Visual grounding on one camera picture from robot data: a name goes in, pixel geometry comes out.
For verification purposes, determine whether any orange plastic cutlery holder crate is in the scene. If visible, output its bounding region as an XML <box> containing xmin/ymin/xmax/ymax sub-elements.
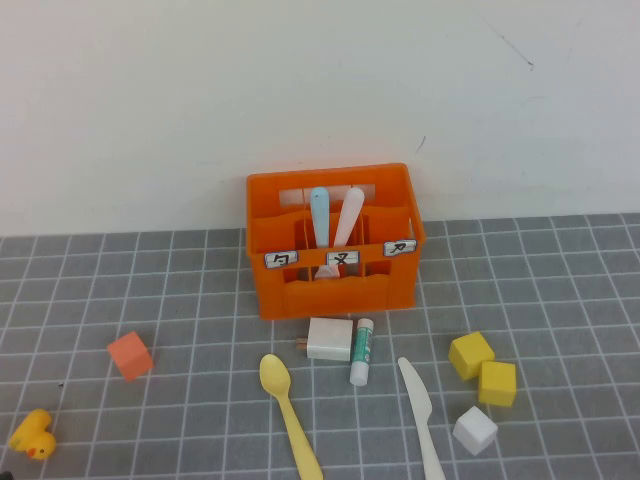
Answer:
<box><xmin>245</xmin><ymin>162</ymin><xmax>427</xmax><ymax>321</ymax></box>

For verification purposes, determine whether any orange cube block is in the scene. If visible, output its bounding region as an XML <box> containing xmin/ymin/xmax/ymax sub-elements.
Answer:
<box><xmin>106</xmin><ymin>330</ymin><xmax>155</xmax><ymax>383</ymax></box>

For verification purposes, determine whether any white cube block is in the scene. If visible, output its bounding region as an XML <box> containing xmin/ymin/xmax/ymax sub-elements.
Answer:
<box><xmin>452</xmin><ymin>405</ymin><xmax>500</xmax><ymax>457</ymax></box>

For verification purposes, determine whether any yellow rubber duck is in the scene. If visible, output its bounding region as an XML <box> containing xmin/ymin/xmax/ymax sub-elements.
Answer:
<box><xmin>8</xmin><ymin>408</ymin><xmax>57</xmax><ymax>462</ymax></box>

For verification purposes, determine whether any white label fork character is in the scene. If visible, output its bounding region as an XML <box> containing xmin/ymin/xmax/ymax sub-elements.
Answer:
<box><xmin>325</xmin><ymin>248</ymin><xmax>360</xmax><ymax>269</ymax></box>

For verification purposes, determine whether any white plastic knife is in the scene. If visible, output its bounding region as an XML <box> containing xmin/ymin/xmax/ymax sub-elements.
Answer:
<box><xmin>397</xmin><ymin>356</ymin><xmax>447</xmax><ymax>480</ymax></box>

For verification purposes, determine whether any pale pink plastic fork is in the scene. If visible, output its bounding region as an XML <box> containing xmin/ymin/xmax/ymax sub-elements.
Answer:
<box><xmin>313</xmin><ymin>186</ymin><xmax>365</xmax><ymax>280</ymax></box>

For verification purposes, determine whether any white label spoon character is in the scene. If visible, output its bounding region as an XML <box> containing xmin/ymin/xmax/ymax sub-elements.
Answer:
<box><xmin>263</xmin><ymin>250</ymin><xmax>299</xmax><ymax>271</ymax></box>

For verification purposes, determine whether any grey grid cutting mat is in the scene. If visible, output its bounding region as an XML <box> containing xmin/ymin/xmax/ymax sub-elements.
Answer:
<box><xmin>0</xmin><ymin>212</ymin><xmax>640</xmax><ymax>480</ymax></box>

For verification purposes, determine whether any white charger plug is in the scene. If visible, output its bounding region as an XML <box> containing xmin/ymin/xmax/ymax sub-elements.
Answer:
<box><xmin>294</xmin><ymin>317</ymin><xmax>355</xmax><ymax>362</ymax></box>

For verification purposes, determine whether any green and white glue stick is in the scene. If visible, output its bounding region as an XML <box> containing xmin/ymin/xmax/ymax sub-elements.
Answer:
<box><xmin>348</xmin><ymin>317</ymin><xmax>376</xmax><ymax>387</ymax></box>

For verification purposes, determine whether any yellow cube block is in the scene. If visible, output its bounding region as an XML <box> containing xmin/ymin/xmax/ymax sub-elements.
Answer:
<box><xmin>477</xmin><ymin>359</ymin><xmax>518</xmax><ymax>407</ymax></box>
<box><xmin>447</xmin><ymin>330</ymin><xmax>496</xmax><ymax>382</ymax></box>

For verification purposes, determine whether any yellow plastic spoon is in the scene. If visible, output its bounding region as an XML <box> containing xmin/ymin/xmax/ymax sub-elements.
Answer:
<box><xmin>258</xmin><ymin>353</ymin><xmax>325</xmax><ymax>480</ymax></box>

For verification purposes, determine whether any light blue plastic fork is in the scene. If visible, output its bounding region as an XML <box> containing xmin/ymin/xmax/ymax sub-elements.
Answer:
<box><xmin>309</xmin><ymin>186</ymin><xmax>332</xmax><ymax>249</ymax></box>

